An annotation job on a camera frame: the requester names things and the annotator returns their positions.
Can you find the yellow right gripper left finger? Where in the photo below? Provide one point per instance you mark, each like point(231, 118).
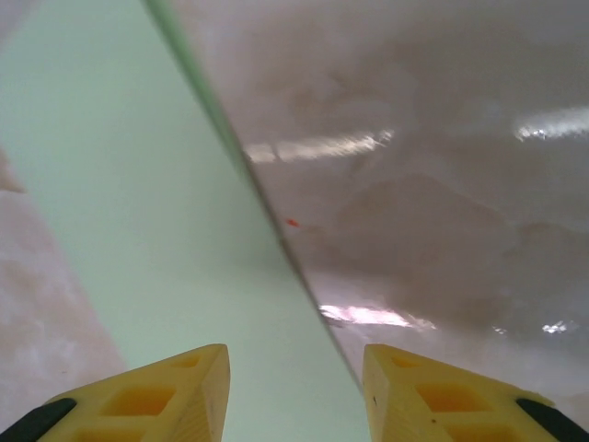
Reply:
point(138, 400)

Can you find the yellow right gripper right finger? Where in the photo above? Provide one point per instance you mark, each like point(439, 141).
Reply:
point(451, 405)

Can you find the light green paper sheet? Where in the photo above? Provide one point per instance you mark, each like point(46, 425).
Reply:
point(138, 184)

